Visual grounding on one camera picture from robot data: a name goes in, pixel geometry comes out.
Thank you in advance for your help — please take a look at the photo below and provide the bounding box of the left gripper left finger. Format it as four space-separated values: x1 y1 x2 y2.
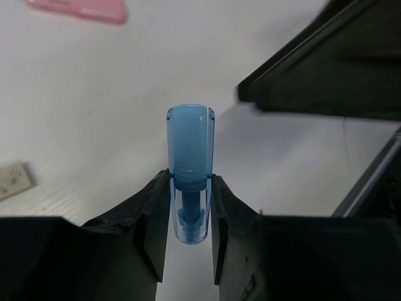
1 170 170 300

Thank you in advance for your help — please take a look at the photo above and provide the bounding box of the grey white eraser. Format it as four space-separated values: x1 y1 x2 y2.
1 161 36 201

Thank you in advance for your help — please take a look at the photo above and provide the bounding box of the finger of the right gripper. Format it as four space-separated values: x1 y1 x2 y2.
237 1 400 121

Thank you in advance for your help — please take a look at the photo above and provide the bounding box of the pink correction tape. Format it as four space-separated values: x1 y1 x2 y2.
26 0 127 24

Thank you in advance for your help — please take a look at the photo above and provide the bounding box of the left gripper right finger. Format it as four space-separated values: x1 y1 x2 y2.
211 176 400 300

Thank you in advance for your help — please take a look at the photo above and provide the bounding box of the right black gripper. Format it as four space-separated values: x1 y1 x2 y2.
331 128 400 218

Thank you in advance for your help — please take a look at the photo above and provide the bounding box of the blue correction tape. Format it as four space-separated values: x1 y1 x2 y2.
166 104 215 245

